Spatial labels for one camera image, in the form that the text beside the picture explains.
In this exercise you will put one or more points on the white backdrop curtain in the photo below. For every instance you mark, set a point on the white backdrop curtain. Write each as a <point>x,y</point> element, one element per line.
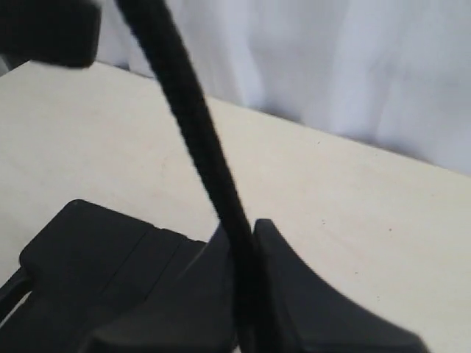
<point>393,74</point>

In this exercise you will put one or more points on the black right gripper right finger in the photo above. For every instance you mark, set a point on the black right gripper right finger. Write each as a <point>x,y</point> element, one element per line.
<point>303,313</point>

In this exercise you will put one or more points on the black plastic carrying case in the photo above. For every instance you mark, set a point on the black plastic carrying case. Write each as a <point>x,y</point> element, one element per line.
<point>95,280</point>

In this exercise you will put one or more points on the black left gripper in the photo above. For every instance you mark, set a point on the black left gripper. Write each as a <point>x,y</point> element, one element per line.
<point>62,33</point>

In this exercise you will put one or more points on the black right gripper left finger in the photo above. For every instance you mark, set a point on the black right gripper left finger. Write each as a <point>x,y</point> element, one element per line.
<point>168,293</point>

